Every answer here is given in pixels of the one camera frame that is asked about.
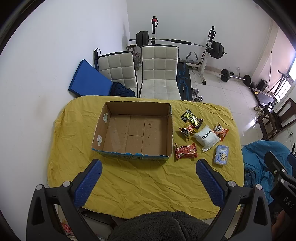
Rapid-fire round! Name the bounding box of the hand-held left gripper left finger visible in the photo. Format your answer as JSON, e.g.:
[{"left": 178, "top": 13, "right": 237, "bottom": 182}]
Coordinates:
[{"left": 26, "top": 159, "right": 103, "bottom": 241}]

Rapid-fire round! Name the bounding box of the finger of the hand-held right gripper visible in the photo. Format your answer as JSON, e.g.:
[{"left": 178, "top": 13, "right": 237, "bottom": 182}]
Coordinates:
[{"left": 264, "top": 151, "right": 296, "bottom": 186}]

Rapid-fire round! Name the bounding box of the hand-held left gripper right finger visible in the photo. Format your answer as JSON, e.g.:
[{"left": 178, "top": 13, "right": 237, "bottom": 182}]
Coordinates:
[{"left": 196, "top": 159, "right": 271, "bottom": 241}]

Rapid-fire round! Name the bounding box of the light blue tissue pack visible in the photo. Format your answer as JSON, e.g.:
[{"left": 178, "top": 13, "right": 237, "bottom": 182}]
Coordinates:
[{"left": 213, "top": 145, "right": 230, "bottom": 165}]

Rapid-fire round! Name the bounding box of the red snack packet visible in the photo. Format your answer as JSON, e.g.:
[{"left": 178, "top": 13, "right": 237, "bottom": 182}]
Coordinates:
[{"left": 174, "top": 143, "right": 199, "bottom": 162}]

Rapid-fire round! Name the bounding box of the white soft pack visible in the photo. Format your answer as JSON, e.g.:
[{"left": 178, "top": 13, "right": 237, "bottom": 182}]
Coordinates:
[{"left": 193, "top": 125, "right": 220, "bottom": 153}]

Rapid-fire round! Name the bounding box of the orange panda snack packet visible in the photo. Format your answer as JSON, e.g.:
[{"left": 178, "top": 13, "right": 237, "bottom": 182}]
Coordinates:
[{"left": 213, "top": 122, "right": 229, "bottom": 142}]

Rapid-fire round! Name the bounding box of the black and yellow snack packet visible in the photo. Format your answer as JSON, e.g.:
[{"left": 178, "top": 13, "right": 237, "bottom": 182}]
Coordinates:
[{"left": 180, "top": 109, "right": 204, "bottom": 130}]

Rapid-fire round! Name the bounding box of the cardboard box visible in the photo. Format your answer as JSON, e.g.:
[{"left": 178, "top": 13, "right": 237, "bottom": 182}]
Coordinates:
[{"left": 91, "top": 101, "right": 174, "bottom": 162}]

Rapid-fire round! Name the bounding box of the person's right forearm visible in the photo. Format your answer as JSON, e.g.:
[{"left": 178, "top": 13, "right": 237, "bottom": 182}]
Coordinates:
[{"left": 272, "top": 210, "right": 289, "bottom": 234}]

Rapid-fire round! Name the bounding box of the blue blanket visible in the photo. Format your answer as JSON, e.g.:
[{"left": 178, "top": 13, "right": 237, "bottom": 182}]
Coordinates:
[{"left": 242, "top": 140, "right": 292, "bottom": 204}]

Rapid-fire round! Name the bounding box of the dark wooden chair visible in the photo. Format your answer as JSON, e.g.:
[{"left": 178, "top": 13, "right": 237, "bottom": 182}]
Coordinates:
[{"left": 257, "top": 98, "right": 296, "bottom": 141}]

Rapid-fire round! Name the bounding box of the red wrapper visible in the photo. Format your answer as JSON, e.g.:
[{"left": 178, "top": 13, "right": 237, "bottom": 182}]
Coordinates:
[{"left": 61, "top": 220, "right": 73, "bottom": 235}]

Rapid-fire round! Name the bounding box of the yellow tablecloth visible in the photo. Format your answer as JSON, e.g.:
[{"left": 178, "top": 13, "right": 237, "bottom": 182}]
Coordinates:
[{"left": 47, "top": 95, "right": 245, "bottom": 220}]

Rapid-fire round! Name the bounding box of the dark fleece clothing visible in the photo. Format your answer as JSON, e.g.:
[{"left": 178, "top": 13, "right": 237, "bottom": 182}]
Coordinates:
[{"left": 109, "top": 210, "right": 229, "bottom": 241}]

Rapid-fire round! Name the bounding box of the black weight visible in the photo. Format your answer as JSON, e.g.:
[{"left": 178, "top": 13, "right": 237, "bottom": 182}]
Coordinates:
[{"left": 258, "top": 79, "right": 269, "bottom": 92}]

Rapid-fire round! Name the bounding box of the small metal dumbbell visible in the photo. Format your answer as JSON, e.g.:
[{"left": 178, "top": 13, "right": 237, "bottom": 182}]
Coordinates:
[{"left": 191, "top": 88, "right": 204, "bottom": 102}]

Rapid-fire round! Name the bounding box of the dark blue cloth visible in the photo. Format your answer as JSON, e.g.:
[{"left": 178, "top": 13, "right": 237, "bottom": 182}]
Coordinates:
[{"left": 110, "top": 82, "right": 136, "bottom": 98}]

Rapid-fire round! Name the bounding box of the short barbell with black plates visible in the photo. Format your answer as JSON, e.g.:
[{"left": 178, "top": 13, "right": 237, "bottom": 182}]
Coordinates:
[{"left": 218, "top": 69, "right": 252, "bottom": 87}]

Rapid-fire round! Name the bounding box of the blue foam mat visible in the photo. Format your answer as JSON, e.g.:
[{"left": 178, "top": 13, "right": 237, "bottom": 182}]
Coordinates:
[{"left": 68, "top": 60, "right": 114, "bottom": 97}]

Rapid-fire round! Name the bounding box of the black and blue bench pad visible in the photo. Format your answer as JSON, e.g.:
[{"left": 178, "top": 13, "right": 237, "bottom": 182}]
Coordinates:
[{"left": 177, "top": 62, "right": 193, "bottom": 101}]

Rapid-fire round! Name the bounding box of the white padded chair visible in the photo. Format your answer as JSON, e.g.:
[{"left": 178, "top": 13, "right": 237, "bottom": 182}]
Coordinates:
[
  {"left": 97, "top": 51, "right": 139, "bottom": 98},
  {"left": 138, "top": 45, "right": 182, "bottom": 100}
]

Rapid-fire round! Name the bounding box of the white weight bench rack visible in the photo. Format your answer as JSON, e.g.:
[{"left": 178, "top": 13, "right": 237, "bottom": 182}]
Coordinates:
[{"left": 148, "top": 17, "right": 218, "bottom": 85}]

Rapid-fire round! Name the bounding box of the grey exercise machine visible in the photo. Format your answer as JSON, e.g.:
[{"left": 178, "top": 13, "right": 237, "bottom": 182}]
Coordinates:
[{"left": 185, "top": 52, "right": 200, "bottom": 68}]

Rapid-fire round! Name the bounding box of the long barbell with black plates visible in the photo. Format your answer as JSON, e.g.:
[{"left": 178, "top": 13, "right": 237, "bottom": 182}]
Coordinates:
[{"left": 129, "top": 31, "right": 227, "bottom": 58}]

